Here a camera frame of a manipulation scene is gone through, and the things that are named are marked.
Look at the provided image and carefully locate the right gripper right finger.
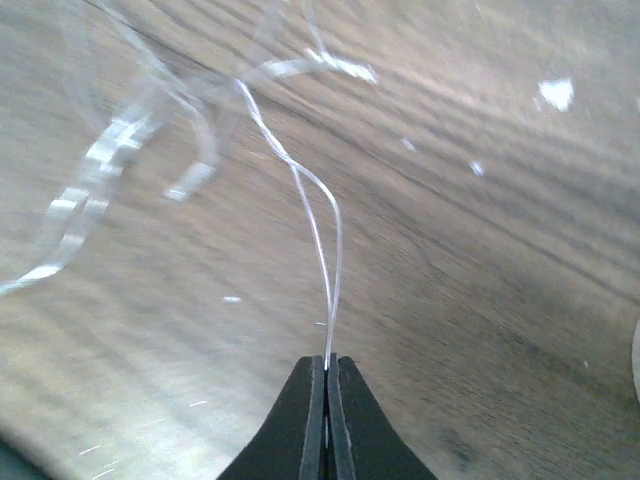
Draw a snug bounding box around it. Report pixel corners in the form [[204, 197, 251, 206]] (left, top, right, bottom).
[[326, 354, 436, 480]]

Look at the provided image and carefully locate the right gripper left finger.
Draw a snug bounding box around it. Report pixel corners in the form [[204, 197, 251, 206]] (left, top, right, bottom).
[[219, 356, 325, 480]]

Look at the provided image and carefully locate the clear led light string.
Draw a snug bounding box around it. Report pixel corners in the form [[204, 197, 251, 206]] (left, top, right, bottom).
[[0, 0, 379, 371]]

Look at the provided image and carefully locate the white crumb on table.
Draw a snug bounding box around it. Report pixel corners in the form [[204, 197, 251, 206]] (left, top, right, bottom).
[[533, 78, 574, 112]]

